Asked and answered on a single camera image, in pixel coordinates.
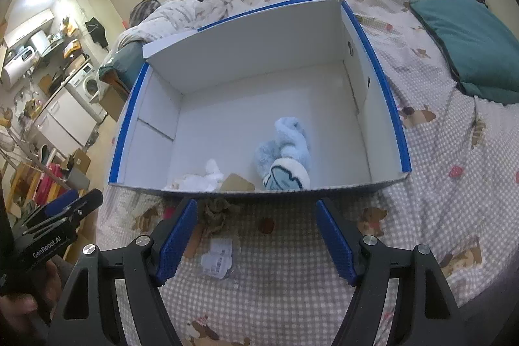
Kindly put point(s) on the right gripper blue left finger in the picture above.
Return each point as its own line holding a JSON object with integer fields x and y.
{"x": 172, "y": 237}

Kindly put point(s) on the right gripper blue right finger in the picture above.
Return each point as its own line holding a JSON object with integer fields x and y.
{"x": 341, "y": 238}

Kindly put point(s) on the beige lace scrunchie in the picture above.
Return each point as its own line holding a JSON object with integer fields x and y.
{"x": 214, "y": 212}

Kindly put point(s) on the white fuzzy sock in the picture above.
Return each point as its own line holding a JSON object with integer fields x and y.
{"x": 210, "y": 181}

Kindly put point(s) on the person's left hand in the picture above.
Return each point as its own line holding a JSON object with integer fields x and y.
{"x": 18, "y": 326}

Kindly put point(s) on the white paper label tag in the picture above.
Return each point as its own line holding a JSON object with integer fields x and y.
{"x": 218, "y": 261}

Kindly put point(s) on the red bag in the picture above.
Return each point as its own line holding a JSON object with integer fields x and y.
{"x": 48, "y": 190}

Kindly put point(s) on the checkered patterned bed sheet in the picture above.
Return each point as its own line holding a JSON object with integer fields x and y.
{"x": 461, "y": 199}

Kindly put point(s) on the brown cardboard box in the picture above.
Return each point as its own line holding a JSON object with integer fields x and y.
{"x": 78, "y": 161}

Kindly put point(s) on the light blue fuzzy socks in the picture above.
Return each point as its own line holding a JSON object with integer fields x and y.
{"x": 283, "y": 163}

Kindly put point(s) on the white kitchen cabinet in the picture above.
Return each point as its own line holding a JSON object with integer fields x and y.
{"x": 65, "y": 123}

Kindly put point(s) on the blue and white cardboard box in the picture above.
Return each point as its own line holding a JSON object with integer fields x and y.
{"x": 214, "y": 94}

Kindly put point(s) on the white washing machine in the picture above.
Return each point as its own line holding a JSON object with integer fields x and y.
{"x": 84, "y": 87}

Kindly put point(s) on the teal pillow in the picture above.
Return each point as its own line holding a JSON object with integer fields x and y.
{"x": 481, "y": 51}

